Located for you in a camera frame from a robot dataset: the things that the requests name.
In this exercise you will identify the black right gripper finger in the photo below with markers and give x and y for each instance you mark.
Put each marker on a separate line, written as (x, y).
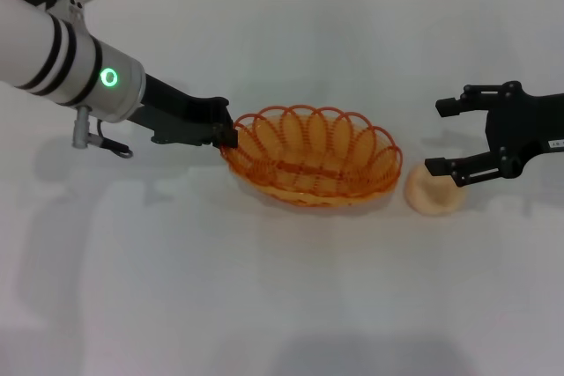
(476, 169)
(449, 107)

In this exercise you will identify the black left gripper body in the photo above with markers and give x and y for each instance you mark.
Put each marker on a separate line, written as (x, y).
(165, 107)

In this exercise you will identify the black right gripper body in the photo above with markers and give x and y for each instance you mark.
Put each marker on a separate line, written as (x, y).
(529, 125)

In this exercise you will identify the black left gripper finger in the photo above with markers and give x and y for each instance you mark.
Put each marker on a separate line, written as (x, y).
(180, 137)
(216, 114)

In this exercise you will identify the round cream bun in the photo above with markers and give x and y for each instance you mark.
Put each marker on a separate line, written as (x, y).
(429, 197)

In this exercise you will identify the orange woven plastic basket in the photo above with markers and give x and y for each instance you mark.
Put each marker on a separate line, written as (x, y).
(308, 173)

